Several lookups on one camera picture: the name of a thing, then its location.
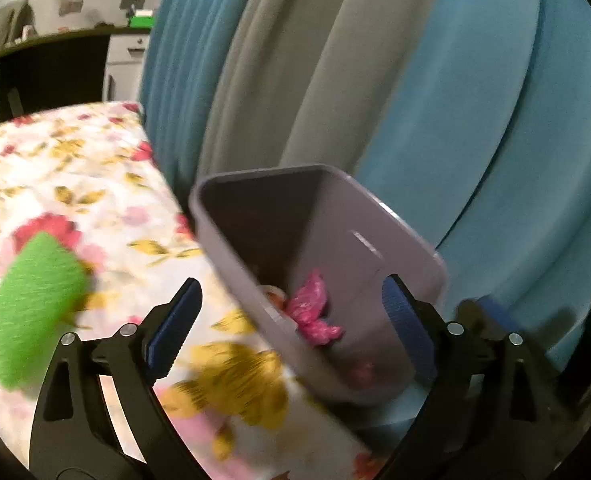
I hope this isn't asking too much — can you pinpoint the floral tablecloth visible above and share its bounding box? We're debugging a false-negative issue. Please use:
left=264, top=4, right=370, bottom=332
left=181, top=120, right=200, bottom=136
left=0, top=101, right=391, bottom=480

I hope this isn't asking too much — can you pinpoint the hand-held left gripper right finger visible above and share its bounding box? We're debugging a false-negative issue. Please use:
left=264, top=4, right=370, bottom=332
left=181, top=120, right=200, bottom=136
left=375, top=274, right=581, bottom=480

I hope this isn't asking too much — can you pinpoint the white drawer cabinet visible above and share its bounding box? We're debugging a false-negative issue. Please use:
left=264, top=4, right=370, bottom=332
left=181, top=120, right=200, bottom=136
left=102, top=35, right=151, bottom=103

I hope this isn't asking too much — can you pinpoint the orange patterned paper cup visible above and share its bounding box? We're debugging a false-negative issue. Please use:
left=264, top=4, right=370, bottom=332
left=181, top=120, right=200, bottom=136
left=260, top=285, right=291, bottom=313

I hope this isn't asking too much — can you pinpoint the green foam net sleeve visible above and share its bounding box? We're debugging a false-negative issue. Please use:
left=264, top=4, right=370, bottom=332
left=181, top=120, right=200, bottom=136
left=0, top=231, right=93, bottom=391

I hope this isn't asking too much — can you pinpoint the blue curtain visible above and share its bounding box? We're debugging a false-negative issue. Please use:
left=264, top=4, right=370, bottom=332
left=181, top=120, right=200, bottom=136
left=138, top=0, right=268, bottom=211
left=355, top=0, right=591, bottom=431

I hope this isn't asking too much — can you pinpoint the grey curtain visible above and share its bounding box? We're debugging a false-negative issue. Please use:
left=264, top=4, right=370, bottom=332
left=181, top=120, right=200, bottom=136
left=198, top=0, right=453, bottom=201

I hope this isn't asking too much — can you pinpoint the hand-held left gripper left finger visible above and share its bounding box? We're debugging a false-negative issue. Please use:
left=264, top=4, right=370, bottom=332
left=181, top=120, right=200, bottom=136
left=29, top=277, right=203, bottom=480

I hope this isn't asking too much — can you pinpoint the small pink plastic bag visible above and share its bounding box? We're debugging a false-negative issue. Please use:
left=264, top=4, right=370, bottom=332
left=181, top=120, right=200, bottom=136
left=286, top=269, right=343, bottom=346

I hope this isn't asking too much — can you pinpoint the grey plastic bin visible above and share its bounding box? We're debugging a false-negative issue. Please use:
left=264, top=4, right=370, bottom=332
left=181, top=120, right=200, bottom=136
left=189, top=164, right=449, bottom=406

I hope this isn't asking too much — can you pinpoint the dark desk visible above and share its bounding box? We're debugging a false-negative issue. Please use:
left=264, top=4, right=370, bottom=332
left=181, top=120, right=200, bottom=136
left=0, top=25, right=151, bottom=123

